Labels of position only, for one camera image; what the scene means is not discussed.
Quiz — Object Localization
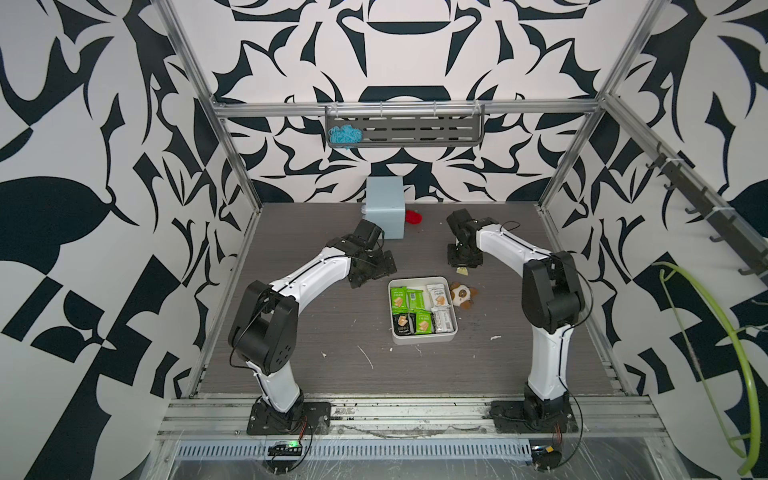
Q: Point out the green cookie packet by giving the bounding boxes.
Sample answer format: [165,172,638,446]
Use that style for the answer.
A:
[390,287,408,313]
[406,288,425,311]
[414,310,434,335]

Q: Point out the black cookie packet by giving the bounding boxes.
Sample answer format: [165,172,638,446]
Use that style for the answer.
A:
[393,312,415,337]

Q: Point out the brown white plush toy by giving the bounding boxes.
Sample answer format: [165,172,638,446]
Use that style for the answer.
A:
[449,282,479,310]

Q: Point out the black hook rail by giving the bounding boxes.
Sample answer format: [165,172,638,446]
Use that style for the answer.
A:
[646,141,767,284]

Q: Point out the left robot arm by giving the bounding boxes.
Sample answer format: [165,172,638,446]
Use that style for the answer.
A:
[228,220,396,429]

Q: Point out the blue crumpled cloth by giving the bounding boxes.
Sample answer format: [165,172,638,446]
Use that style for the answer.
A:
[328,124,363,149]

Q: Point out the red small object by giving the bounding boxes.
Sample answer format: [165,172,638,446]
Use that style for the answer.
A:
[405,210,423,225]

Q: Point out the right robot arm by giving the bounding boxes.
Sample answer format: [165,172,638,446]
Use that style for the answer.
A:
[447,209,586,422]

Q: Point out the grey wall shelf rack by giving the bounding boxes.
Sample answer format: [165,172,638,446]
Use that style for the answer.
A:
[324,102,485,149]

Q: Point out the clear snack packet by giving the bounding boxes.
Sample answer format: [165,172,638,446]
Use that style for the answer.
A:
[432,308,454,334]

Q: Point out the light blue drawer box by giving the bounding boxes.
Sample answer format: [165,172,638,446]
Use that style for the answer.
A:
[361,176,406,240]

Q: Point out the white storage box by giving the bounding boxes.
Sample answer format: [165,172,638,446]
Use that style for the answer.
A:
[388,276,459,345]

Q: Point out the white cookie packet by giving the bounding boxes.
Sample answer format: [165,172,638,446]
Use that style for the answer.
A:
[426,283,452,308]

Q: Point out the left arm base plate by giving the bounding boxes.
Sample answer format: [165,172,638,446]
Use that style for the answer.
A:
[246,399,331,436]

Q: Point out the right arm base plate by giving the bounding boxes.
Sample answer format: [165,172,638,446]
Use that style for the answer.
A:
[488,397,579,434]

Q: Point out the green hose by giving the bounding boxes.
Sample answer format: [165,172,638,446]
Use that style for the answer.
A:
[652,261,762,477]

